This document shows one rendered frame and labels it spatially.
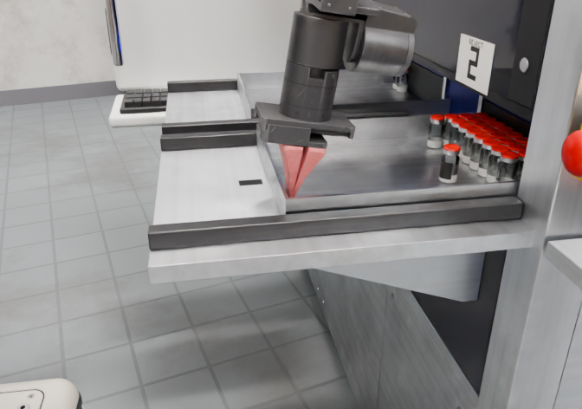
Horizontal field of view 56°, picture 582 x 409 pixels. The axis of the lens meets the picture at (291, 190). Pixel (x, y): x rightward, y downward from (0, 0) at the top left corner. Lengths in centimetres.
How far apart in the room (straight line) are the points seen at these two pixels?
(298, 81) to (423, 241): 21
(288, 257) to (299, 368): 118
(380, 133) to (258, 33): 71
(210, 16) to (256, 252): 100
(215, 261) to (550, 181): 34
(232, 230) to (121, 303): 151
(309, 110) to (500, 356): 39
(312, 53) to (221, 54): 93
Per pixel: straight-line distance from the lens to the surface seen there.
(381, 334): 119
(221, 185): 69
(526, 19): 64
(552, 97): 60
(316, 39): 56
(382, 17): 59
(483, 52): 71
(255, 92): 111
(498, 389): 77
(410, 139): 86
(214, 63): 148
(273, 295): 200
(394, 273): 69
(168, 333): 187
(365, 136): 84
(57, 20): 466
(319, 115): 58
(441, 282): 73
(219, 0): 146
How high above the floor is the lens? 116
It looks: 25 degrees down
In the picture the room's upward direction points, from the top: straight up
